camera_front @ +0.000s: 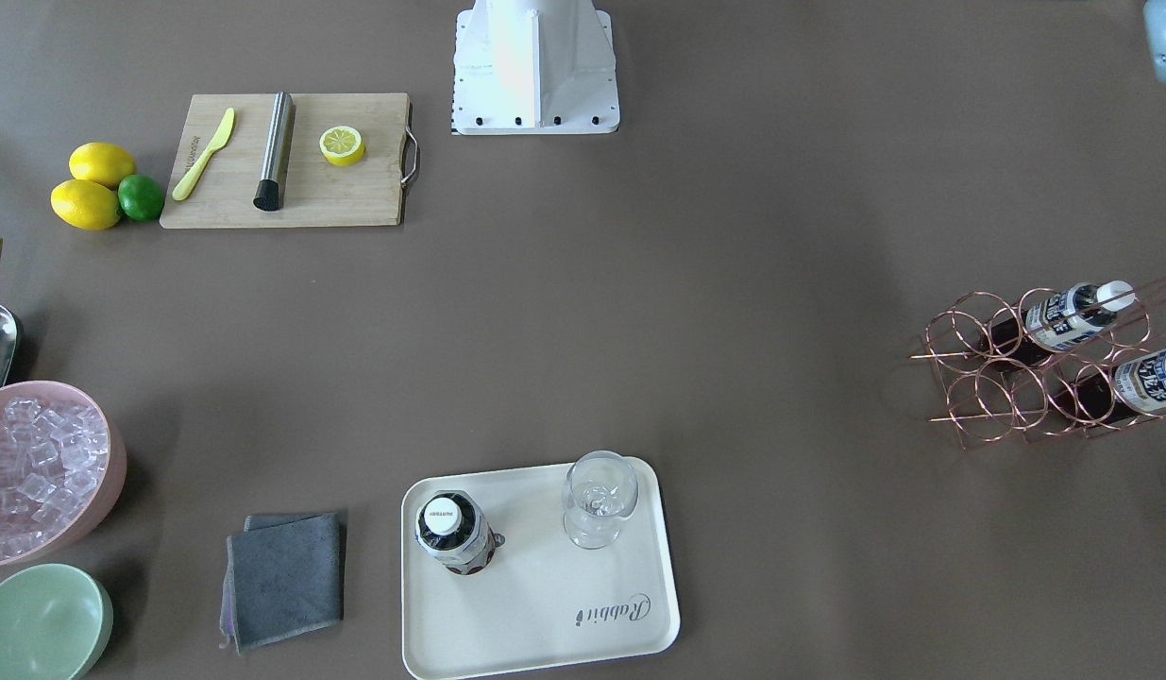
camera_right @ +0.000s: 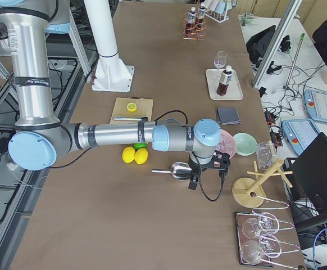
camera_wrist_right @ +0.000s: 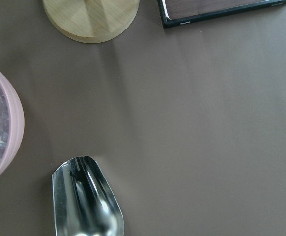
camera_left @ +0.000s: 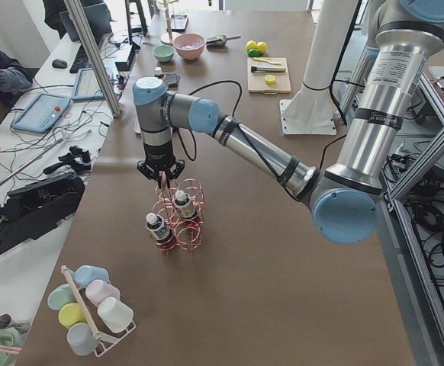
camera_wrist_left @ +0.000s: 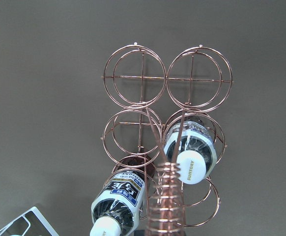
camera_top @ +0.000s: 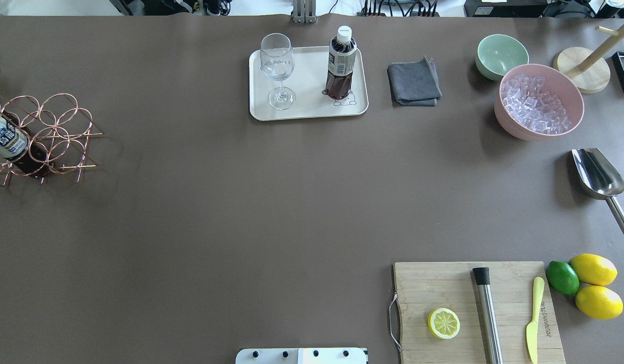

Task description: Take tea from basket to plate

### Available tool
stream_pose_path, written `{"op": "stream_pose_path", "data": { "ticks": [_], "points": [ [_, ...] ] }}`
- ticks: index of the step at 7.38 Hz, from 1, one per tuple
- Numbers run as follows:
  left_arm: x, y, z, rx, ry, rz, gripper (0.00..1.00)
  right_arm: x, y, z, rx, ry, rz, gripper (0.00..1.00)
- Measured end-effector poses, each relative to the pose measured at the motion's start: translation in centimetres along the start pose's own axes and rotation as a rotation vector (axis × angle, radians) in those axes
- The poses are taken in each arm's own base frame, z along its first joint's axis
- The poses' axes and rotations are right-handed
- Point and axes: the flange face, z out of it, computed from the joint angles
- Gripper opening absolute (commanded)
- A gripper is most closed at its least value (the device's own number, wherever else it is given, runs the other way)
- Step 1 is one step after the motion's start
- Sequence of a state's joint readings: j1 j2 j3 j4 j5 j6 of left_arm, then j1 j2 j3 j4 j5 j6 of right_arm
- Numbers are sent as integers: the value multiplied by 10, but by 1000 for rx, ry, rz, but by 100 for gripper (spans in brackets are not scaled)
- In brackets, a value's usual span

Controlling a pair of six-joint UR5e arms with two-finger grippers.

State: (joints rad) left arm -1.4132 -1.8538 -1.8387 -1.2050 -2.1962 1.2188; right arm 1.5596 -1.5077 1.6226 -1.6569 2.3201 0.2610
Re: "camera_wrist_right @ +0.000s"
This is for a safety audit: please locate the metal ice scoop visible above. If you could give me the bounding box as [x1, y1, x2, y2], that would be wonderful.
[52, 156, 125, 236]

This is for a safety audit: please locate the black small tray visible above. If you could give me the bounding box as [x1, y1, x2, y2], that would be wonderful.
[158, 0, 286, 28]

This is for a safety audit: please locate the wooden mug tree stand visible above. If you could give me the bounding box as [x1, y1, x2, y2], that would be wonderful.
[42, 0, 140, 44]

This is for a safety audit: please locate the pink bowl with ice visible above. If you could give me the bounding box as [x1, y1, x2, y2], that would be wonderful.
[0, 72, 25, 175]

